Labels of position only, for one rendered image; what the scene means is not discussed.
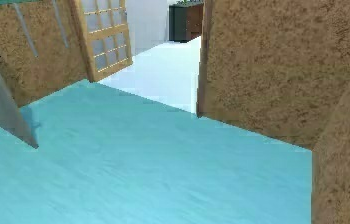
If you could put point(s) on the wooden glass-paned room door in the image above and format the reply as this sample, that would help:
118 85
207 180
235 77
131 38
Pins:
107 36

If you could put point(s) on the dark brown cabinet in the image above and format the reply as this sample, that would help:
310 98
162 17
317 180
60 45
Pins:
187 22

